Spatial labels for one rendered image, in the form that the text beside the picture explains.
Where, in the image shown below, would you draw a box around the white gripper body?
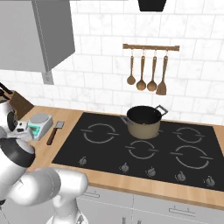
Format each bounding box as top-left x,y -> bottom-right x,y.
4,130 -> 34,142

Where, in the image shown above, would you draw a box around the tan pot with black inside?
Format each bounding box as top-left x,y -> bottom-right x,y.
120,104 -> 170,141

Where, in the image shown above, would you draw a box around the hanging wooden spatula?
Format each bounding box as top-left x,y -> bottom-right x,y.
155,55 -> 170,96

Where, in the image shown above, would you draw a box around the grey kitchen scale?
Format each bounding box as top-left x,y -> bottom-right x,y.
26,113 -> 54,142

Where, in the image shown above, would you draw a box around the wooden knife block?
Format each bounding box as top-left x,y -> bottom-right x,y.
7,90 -> 35,121

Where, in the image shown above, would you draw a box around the black hob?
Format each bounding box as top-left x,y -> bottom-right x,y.
51,111 -> 224,193

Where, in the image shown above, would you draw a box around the narrow grey drawer front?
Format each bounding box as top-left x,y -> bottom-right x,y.
76,185 -> 135,224

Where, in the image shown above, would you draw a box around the small wooden spoon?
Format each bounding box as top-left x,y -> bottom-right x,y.
126,55 -> 137,86

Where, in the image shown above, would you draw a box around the wide grey drawer front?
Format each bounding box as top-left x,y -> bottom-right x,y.
132,193 -> 224,224

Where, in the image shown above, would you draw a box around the black extractor hood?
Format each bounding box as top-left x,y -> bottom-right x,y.
137,0 -> 168,13

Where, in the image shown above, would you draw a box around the brown-handled metal spatula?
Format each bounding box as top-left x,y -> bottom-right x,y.
45,121 -> 66,146

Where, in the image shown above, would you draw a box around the black knife handle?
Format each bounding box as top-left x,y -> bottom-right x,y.
0,82 -> 14,97

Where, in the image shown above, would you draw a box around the grey under-cupboard bracket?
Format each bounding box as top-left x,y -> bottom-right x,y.
41,69 -> 55,86

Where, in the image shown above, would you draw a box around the short grey drawer handle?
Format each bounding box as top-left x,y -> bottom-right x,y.
83,190 -> 102,200

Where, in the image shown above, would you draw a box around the grey wall cupboard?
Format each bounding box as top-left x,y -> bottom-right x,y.
0,0 -> 76,74

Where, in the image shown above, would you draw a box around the wooden utensil rail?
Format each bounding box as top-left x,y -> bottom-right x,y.
122,43 -> 181,53

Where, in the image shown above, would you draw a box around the long grey drawer handle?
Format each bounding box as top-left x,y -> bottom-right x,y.
168,205 -> 197,217

